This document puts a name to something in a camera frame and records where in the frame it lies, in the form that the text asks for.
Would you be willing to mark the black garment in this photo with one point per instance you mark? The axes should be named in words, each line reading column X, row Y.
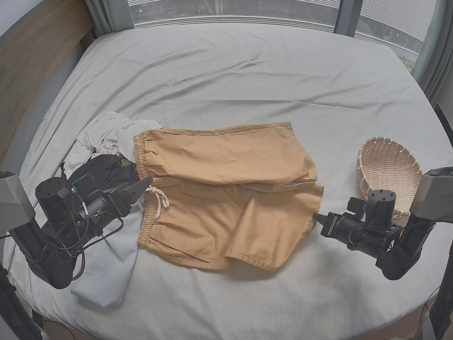
column 99, row 168

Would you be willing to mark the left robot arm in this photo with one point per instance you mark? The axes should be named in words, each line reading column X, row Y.
column 53, row 197

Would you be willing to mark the bed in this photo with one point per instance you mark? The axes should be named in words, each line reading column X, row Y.
column 247, row 94

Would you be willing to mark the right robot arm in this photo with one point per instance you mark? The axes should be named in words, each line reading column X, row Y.
column 380, row 204

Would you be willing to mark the tan shorts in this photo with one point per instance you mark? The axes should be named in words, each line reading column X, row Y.
column 219, row 161

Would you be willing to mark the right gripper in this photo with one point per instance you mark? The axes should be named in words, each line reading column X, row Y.
column 341, row 228

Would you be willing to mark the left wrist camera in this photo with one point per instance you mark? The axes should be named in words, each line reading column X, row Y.
column 84, row 184

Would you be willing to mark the grey-green curtain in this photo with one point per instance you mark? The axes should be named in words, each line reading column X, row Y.
column 439, row 48
column 106, row 2

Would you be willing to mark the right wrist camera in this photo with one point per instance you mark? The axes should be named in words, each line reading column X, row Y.
column 355, row 206

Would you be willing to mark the round woven basket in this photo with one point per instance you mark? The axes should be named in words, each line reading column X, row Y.
column 385, row 168

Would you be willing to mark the green garment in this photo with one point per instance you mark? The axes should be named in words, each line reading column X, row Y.
column 126, row 168

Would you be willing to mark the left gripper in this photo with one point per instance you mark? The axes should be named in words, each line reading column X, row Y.
column 111, row 205

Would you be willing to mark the white garment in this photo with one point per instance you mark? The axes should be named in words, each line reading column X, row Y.
column 102, row 133

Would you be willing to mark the pale blue garment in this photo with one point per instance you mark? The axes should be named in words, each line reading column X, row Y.
column 106, row 271

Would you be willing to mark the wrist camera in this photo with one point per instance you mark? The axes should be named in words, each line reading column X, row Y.
column 84, row 184
column 355, row 206

